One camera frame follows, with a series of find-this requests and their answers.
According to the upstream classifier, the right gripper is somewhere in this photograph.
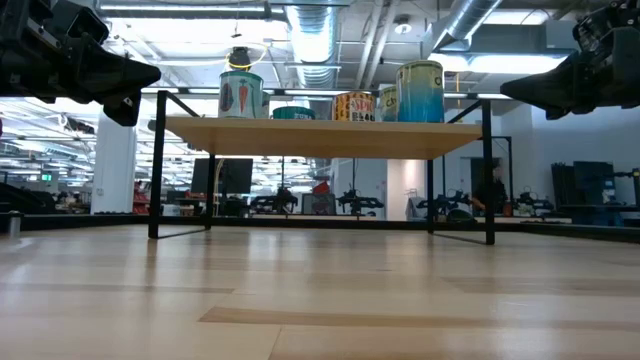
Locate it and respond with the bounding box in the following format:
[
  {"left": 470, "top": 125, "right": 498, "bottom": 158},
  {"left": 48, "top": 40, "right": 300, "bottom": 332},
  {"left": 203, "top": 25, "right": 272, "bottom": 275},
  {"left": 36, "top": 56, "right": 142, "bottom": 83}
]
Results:
[{"left": 499, "top": 0, "right": 640, "bottom": 121}]

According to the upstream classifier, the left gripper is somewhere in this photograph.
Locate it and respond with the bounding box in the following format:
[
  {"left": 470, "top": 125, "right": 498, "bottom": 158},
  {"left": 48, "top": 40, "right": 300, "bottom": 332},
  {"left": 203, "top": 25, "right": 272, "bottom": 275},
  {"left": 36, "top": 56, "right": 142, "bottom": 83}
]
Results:
[{"left": 0, "top": 0, "right": 162, "bottom": 128}]

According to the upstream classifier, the vegetable print tall can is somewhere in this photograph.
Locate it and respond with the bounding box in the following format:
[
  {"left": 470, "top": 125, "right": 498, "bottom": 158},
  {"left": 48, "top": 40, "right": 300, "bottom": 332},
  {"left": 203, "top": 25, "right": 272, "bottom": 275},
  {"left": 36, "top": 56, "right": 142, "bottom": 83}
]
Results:
[{"left": 218, "top": 70, "right": 265, "bottom": 120}]

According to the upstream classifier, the blue and yellow gradient can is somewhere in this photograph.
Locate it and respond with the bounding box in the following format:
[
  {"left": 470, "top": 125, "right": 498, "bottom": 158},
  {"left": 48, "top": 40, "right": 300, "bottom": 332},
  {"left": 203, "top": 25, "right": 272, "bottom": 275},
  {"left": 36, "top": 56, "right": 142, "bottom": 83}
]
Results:
[{"left": 395, "top": 60, "right": 446, "bottom": 124}]

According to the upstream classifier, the blue labelled tin can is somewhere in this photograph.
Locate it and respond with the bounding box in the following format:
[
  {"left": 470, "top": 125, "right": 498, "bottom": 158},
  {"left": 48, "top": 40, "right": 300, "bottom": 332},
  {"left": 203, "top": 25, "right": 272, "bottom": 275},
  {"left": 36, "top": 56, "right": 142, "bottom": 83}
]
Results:
[{"left": 378, "top": 85, "right": 400, "bottom": 123}]

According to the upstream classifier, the short teal can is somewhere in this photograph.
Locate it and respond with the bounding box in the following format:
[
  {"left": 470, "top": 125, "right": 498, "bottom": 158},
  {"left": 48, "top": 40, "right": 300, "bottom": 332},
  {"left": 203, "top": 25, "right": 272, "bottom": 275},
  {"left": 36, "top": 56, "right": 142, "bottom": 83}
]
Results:
[{"left": 271, "top": 105, "right": 317, "bottom": 121}]

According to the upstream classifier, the wooden shelf with black legs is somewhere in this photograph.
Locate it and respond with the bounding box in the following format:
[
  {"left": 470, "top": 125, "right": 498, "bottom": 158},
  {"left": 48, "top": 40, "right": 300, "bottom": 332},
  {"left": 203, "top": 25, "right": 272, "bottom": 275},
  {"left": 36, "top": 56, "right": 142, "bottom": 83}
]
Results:
[{"left": 147, "top": 89, "right": 497, "bottom": 247}]

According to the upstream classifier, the ceiling light strip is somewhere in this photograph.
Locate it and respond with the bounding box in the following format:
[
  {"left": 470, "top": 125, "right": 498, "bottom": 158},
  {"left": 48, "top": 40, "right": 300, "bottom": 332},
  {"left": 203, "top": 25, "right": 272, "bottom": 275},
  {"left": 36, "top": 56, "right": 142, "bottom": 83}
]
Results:
[
  {"left": 442, "top": 92, "right": 506, "bottom": 100},
  {"left": 141, "top": 87, "right": 381, "bottom": 97}
]

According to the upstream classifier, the white pillar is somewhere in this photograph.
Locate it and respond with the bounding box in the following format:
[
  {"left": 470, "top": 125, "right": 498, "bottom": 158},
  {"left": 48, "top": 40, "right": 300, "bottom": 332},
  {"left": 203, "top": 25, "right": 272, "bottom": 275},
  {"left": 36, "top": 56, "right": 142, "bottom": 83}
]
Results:
[
  {"left": 90, "top": 113, "right": 138, "bottom": 215},
  {"left": 385, "top": 158, "right": 429, "bottom": 221}
]

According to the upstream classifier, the black equipment rack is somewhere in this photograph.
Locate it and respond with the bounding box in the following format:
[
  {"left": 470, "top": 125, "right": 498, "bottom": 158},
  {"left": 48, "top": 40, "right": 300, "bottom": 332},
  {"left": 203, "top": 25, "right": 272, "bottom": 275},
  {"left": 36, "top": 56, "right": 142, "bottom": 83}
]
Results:
[{"left": 550, "top": 160, "right": 640, "bottom": 227}]

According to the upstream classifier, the person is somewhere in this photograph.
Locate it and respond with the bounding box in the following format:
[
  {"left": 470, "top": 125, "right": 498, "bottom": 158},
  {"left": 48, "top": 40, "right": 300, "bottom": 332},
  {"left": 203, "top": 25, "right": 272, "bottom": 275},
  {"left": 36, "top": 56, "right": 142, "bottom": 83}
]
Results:
[{"left": 471, "top": 158, "right": 509, "bottom": 217}]

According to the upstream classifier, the black monitor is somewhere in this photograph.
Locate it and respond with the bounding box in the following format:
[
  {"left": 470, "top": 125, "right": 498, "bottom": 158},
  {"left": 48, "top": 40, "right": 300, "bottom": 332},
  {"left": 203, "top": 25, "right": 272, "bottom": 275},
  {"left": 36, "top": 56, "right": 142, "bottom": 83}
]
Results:
[{"left": 190, "top": 157, "right": 255, "bottom": 197}]

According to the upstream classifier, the grey crate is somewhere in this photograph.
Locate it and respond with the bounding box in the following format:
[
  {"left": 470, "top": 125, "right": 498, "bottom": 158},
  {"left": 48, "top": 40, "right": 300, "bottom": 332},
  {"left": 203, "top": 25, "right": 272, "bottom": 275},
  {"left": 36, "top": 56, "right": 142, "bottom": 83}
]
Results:
[{"left": 301, "top": 192, "right": 338, "bottom": 217}]

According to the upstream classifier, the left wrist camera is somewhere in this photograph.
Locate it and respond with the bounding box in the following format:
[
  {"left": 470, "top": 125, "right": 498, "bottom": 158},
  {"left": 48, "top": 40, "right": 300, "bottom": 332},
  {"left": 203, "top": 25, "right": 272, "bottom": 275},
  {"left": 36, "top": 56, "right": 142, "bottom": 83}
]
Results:
[{"left": 63, "top": 3, "right": 111, "bottom": 47}]

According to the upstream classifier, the silver air duct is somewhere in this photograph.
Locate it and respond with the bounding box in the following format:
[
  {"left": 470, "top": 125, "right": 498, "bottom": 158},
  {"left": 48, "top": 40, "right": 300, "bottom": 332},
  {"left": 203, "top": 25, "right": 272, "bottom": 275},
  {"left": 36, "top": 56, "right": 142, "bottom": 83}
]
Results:
[
  {"left": 284, "top": 4, "right": 347, "bottom": 90},
  {"left": 423, "top": 0, "right": 504, "bottom": 52}
]

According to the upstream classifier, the black ceiling dome camera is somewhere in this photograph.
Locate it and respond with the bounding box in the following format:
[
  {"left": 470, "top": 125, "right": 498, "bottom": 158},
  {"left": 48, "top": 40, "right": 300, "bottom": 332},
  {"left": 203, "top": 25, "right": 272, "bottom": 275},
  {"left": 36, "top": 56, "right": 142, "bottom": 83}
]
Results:
[{"left": 228, "top": 45, "right": 253, "bottom": 72}]

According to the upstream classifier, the black table frame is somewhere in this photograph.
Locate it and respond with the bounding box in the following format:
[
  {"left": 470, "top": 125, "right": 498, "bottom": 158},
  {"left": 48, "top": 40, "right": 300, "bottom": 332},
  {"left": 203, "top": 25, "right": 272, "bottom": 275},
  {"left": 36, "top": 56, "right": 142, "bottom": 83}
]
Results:
[{"left": 0, "top": 212, "right": 640, "bottom": 245}]

